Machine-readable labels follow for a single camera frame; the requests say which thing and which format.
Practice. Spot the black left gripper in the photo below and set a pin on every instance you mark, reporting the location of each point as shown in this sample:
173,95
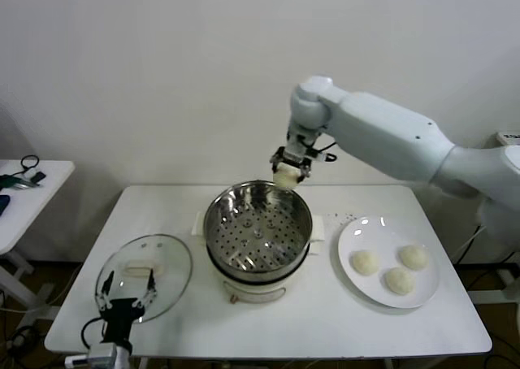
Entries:
120,316

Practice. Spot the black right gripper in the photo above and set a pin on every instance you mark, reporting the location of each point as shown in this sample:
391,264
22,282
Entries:
292,155

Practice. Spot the white steamed baozi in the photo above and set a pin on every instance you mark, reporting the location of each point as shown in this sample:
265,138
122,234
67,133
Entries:
400,280
413,257
286,178
365,262

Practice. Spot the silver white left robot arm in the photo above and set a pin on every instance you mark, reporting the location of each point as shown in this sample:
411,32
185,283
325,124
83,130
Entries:
124,357

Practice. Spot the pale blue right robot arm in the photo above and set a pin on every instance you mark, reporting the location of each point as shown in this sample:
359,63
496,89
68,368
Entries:
386,129

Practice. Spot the perforated steel steamer basket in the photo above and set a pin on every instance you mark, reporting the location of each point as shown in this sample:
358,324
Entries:
227,206

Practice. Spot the white round plate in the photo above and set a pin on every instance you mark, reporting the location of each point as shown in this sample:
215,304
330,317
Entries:
365,239

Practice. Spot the cream electric cooker pot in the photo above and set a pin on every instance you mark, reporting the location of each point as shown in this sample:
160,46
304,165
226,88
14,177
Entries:
260,283

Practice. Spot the white side table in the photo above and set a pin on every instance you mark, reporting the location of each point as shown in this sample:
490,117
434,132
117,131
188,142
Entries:
44,198

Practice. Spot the small black device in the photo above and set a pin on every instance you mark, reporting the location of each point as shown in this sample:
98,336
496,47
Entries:
39,177

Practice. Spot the blue object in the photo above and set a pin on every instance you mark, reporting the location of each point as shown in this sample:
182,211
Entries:
3,205

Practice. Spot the beige cabinet with label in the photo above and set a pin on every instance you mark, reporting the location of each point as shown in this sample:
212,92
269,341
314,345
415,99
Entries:
510,136

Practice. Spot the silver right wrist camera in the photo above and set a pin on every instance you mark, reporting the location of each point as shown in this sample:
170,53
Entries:
321,156

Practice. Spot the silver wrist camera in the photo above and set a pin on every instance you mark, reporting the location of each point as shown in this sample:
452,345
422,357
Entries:
321,156
101,352

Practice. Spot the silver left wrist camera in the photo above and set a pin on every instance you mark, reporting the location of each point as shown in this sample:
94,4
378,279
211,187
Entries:
101,352

